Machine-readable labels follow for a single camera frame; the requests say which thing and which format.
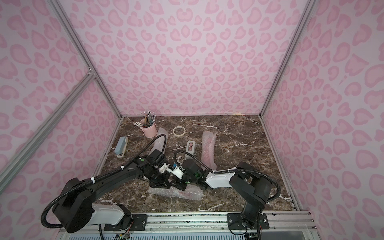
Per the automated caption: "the tape roll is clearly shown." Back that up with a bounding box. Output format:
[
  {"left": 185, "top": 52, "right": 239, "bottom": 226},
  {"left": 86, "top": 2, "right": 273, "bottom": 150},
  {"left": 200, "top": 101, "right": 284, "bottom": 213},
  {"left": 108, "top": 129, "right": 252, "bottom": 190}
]
[{"left": 173, "top": 126, "right": 186, "bottom": 137}]

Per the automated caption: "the grey stapler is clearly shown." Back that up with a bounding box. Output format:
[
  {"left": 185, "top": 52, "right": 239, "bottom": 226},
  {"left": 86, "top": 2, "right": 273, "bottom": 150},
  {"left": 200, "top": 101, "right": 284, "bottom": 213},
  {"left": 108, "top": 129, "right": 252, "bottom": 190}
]
[{"left": 115, "top": 136, "right": 128, "bottom": 158}]

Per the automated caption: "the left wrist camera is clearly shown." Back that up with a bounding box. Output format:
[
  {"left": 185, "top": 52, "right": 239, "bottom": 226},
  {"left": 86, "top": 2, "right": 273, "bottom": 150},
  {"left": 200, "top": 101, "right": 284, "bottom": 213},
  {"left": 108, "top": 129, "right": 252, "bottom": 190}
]
[{"left": 158, "top": 163, "right": 170, "bottom": 174}]

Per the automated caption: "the white tape dispenser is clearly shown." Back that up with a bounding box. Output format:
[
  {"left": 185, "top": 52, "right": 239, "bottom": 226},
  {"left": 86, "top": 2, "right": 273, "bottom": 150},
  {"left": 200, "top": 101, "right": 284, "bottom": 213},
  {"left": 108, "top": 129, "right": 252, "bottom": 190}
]
[{"left": 186, "top": 141, "right": 196, "bottom": 156}]

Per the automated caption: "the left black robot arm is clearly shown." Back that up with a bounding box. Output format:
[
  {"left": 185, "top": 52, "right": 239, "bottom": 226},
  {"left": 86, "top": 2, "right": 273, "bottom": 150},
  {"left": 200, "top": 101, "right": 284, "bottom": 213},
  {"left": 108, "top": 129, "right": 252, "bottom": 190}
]
[{"left": 41, "top": 134, "right": 170, "bottom": 234}]

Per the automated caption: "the bubble wrap sheet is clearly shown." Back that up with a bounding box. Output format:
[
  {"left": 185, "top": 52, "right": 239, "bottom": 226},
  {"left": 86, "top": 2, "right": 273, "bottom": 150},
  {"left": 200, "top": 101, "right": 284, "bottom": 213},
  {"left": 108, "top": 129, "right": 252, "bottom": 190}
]
[
  {"left": 201, "top": 132, "right": 217, "bottom": 170},
  {"left": 149, "top": 128, "right": 169, "bottom": 154},
  {"left": 149, "top": 185, "right": 204, "bottom": 201}
]

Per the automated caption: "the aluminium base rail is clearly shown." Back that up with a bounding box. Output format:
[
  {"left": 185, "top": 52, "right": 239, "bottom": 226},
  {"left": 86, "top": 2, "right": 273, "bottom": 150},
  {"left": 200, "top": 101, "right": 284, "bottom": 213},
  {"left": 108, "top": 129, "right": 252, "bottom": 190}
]
[{"left": 56, "top": 211, "right": 320, "bottom": 240}]

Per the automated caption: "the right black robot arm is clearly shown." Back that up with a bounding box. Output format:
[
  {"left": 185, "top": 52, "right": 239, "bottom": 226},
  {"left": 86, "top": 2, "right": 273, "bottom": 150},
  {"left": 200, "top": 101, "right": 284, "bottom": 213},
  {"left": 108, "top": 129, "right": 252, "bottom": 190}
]
[{"left": 167, "top": 151, "right": 282, "bottom": 240}]

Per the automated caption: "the pink pencil cup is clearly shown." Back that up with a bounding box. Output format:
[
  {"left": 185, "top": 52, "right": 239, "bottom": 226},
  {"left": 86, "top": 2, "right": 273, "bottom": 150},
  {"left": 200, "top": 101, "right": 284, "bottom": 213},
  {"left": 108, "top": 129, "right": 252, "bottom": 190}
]
[{"left": 140, "top": 123, "right": 158, "bottom": 138}]

